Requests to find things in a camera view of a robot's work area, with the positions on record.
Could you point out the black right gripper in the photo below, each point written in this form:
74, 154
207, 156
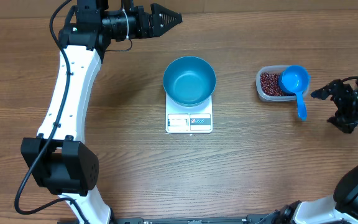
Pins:
344, 93

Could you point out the teal metal bowl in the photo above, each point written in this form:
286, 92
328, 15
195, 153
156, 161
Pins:
189, 81

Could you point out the red beans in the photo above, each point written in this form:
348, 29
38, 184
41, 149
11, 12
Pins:
269, 84

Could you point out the clear plastic food container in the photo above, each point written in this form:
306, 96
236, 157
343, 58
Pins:
273, 99

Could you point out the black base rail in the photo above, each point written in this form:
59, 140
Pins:
248, 219

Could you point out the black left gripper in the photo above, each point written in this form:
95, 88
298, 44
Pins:
156, 22

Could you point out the white digital kitchen scale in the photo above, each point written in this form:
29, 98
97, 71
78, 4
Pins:
189, 120

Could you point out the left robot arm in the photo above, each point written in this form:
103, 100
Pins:
57, 157

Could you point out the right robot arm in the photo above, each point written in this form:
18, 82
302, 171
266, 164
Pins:
342, 206

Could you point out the blue plastic measuring scoop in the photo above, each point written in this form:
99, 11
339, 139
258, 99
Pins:
295, 80

